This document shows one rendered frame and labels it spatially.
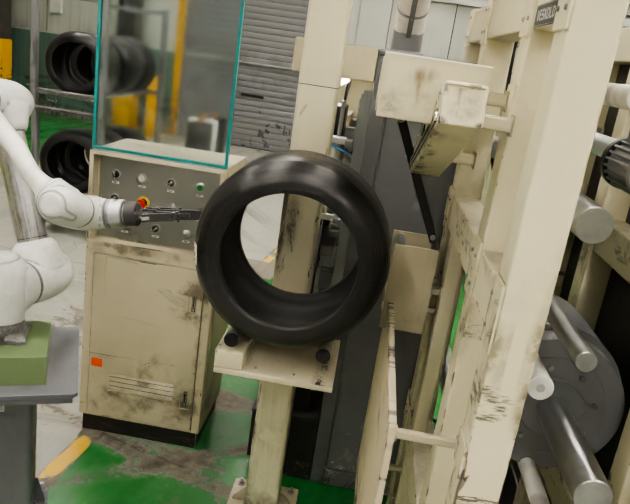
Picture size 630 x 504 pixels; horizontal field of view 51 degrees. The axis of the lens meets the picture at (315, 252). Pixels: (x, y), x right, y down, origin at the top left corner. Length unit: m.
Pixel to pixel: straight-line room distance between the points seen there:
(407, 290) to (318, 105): 0.67
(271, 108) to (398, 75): 10.05
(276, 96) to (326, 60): 9.35
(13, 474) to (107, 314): 0.77
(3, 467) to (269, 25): 9.80
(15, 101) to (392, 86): 1.37
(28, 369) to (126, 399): 0.91
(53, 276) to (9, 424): 0.50
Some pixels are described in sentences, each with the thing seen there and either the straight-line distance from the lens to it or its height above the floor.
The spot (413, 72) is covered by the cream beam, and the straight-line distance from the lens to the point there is 1.56.
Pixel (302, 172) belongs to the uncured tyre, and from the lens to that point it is 1.84.
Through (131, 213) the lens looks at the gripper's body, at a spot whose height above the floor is 1.22.
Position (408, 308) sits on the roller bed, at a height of 0.99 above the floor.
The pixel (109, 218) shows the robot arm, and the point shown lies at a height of 1.20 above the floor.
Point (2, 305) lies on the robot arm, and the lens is 2.31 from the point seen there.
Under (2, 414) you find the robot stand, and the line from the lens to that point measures 2.43.
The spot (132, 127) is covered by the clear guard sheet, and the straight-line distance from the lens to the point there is 2.75.
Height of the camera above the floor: 1.76
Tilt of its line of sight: 17 degrees down
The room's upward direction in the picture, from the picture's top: 8 degrees clockwise
